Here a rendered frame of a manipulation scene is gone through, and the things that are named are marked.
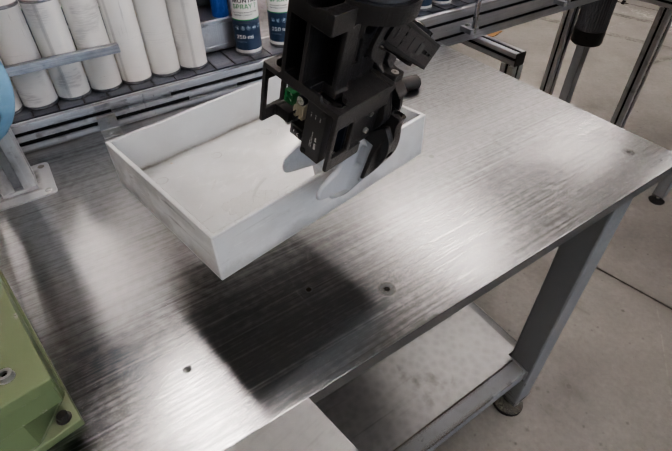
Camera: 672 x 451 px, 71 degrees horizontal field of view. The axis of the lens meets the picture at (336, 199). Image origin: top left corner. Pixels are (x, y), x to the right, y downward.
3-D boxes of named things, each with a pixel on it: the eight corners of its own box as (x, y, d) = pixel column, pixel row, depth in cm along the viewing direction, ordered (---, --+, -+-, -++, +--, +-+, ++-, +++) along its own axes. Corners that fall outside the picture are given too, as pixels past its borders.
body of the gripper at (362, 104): (255, 123, 36) (266, -34, 27) (330, 85, 41) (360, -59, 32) (326, 182, 34) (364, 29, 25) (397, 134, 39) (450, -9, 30)
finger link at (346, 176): (295, 218, 43) (306, 143, 36) (338, 188, 46) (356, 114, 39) (320, 239, 42) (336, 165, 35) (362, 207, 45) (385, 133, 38)
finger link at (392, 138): (333, 159, 42) (350, 76, 35) (346, 151, 43) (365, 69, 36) (373, 190, 40) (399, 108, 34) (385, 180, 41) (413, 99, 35)
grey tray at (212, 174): (307, 97, 66) (304, 63, 62) (421, 153, 54) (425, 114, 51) (120, 181, 51) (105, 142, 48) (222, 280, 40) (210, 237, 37)
